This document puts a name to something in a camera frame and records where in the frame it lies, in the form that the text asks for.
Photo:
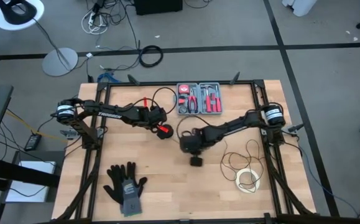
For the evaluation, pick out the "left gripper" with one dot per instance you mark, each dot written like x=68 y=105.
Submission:
x=158 y=116

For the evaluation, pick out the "white power strip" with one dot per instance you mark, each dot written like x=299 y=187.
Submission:
x=91 y=19

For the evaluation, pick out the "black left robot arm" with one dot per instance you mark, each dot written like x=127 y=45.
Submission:
x=109 y=115

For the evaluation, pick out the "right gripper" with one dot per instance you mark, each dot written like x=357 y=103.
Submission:
x=191 y=143

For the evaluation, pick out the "black power adapter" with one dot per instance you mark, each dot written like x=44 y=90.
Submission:
x=32 y=142

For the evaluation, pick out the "black grey work glove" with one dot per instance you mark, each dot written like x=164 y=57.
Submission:
x=111 y=193
x=131 y=199

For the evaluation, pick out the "white box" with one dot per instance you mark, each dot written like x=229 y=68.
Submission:
x=27 y=193

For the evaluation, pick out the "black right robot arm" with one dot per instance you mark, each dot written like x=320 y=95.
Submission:
x=238 y=123

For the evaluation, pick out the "pink tape measure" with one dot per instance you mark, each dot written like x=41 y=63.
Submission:
x=183 y=89

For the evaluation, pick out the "white masking tape roll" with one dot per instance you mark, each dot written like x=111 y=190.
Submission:
x=238 y=181

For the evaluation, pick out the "black box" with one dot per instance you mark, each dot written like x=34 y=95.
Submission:
x=158 y=7

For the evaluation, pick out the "white floor lamp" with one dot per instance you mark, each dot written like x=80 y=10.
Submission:
x=60 y=62

